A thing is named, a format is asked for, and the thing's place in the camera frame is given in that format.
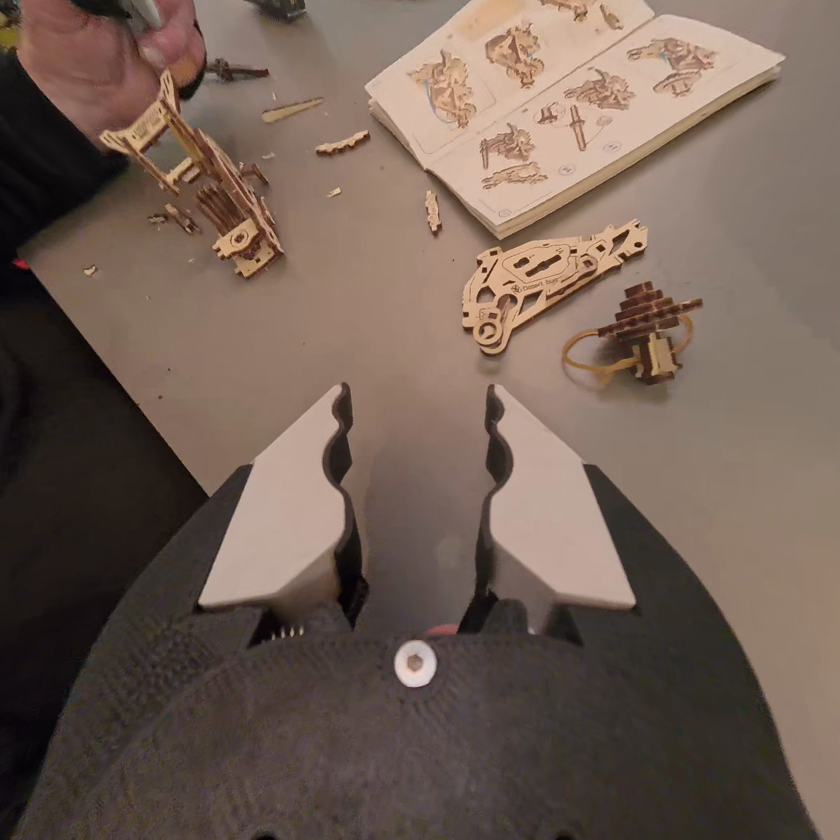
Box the person's left forearm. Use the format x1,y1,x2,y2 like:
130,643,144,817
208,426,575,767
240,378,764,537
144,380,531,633
0,52,130,265

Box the dark wooden axle rod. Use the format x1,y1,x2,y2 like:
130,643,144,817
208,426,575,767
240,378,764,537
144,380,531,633
203,58,270,84

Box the wooden buggy model frame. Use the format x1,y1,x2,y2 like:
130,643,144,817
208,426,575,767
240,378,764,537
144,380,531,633
98,69,286,280

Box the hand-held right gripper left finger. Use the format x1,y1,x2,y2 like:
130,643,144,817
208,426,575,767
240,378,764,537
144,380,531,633
198,382,362,624

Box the open instruction booklet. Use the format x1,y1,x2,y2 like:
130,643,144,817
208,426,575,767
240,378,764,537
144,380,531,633
364,0,786,241

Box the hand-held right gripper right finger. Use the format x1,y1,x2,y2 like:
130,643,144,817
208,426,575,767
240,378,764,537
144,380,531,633
474,384,637,635

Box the wooden stepped gear stack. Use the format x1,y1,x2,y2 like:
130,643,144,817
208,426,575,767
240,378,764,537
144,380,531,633
597,281,704,387

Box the scattered small wooden offcuts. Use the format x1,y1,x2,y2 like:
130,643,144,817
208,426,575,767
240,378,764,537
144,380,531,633
82,151,343,277

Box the wooden buggy side panel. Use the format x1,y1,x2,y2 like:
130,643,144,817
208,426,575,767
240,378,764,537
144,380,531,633
461,218,649,357

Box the thin wooden wedge stick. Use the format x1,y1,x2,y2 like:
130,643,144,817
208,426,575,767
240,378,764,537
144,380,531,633
261,96,325,124

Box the curved wooden chain strip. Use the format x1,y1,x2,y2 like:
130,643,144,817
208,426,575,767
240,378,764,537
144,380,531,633
315,129,371,157

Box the person's left hand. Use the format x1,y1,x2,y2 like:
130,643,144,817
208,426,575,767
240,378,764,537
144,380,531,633
18,0,207,156

